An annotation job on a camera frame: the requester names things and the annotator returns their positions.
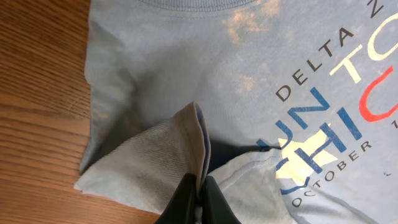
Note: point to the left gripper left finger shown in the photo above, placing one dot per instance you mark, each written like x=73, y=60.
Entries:
x=181, y=208

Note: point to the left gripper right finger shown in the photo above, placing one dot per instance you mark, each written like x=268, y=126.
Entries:
x=215, y=207

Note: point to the light blue printed t-shirt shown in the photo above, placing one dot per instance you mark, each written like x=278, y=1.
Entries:
x=291, y=106

